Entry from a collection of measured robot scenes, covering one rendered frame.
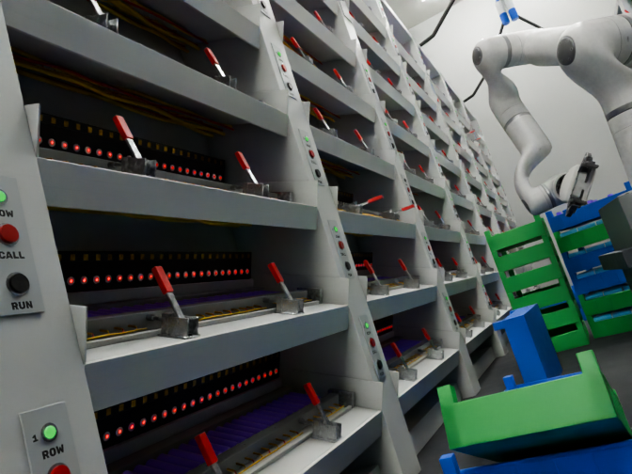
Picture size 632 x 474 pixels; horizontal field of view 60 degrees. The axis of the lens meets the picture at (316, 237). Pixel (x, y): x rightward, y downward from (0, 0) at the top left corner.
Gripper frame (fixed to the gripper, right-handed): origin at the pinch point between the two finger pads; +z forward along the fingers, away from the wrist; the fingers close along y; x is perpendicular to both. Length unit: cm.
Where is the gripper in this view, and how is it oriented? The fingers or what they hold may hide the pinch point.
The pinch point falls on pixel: (585, 183)
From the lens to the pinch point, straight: 149.1
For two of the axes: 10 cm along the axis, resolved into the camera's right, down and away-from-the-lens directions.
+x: -9.4, -2.8, 2.0
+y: -2.7, 9.6, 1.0
